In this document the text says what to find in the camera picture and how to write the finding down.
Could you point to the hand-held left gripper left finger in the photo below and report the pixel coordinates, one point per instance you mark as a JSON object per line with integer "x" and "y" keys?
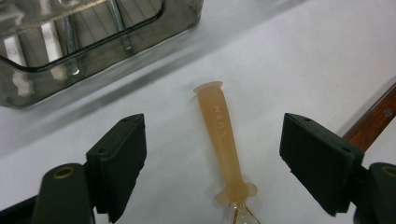
{"x": 121, "y": 161}

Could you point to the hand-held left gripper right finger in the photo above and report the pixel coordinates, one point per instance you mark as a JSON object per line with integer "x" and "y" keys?
{"x": 320, "y": 161}

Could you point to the smoky transparent plastic bin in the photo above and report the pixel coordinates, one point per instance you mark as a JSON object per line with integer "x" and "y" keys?
{"x": 149, "y": 46}

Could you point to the metal chopstick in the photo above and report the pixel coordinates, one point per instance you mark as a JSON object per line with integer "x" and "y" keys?
{"x": 70, "y": 43}
{"x": 120, "y": 25}

